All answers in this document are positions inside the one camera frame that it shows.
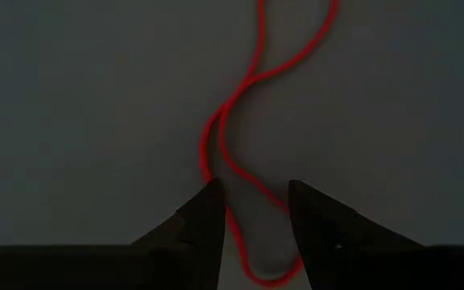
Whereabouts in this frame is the red rubber band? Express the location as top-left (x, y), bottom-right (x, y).
top-left (198, 0), bottom-right (342, 289)

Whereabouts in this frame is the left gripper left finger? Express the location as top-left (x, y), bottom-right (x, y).
top-left (130, 178), bottom-right (228, 290)

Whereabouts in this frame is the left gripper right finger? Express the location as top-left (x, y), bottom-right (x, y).
top-left (287, 179), bottom-right (423, 290)

